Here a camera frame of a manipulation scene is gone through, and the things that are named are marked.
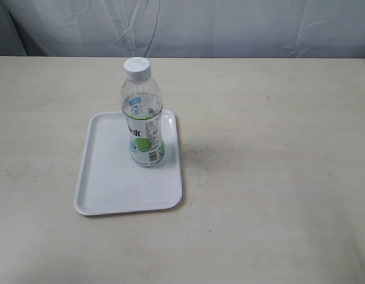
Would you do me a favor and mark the clear plastic bottle white cap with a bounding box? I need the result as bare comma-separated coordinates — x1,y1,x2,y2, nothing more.
120,57,165,167

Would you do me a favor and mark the white rectangular plastic tray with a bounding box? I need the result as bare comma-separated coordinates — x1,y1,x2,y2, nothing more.
74,109,183,216

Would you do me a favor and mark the white wrinkled backdrop cloth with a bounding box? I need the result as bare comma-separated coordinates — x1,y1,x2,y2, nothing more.
0,1,365,58

